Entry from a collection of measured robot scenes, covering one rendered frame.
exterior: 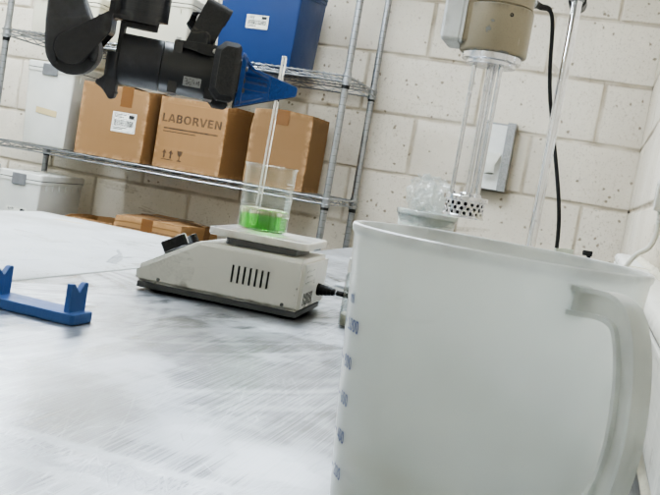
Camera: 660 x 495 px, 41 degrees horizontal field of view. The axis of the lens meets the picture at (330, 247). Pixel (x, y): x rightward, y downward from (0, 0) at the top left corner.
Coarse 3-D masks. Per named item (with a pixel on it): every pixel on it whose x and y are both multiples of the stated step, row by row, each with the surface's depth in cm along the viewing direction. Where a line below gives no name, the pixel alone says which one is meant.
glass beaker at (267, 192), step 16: (256, 176) 102; (272, 176) 102; (288, 176) 103; (256, 192) 102; (272, 192) 102; (288, 192) 103; (240, 208) 104; (256, 208) 102; (272, 208) 102; (288, 208) 104; (240, 224) 104; (256, 224) 102; (272, 224) 103
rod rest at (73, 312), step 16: (0, 272) 81; (0, 288) 81; (80, 288) 79; (0, 304) 79; (16, 304) 79; (32, 304) 79; (48, 304) 80; (64, 304) 81; (80, 304) 79; (48, 320) 78; (64, 320) 78; (80, 320) 79
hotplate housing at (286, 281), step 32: (160, 256) 103; (192, 256) 102; (224, 256) 101; (256, 256) 100; (288, 256) 100; (320, 256) 109; (160, 288) 103; (192, 288) 102; (224, 288) 101; (256, 288) 100; (288, 288) 100; (320, 288) 107
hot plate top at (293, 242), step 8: (216, 232) 102; (224, 232) 101; (232, 232) 101; (240, 232) 101; (248, 232) 103; (248, 240) 101; (256, 240) 101; (264, 240) 101; (272, 240) 100; (280, 240) 100; (288, 240) 101; (296, 240) 103; (304, 240) 105; (312, 240) 107; (320, 240) 110; (296, 248) 100; (304, 248) 100; (312, 248) 103
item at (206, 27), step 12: (192, 12) 103; (204, 12) 99; (216, 12) 99; (228, 12) 99; (192, 24) 103; (204, 24) 99; (216, 24) 99; (192, 36) 99; (204, 36) 99; (216, 36) 99; (192, 48) 98; (204, 48) 99
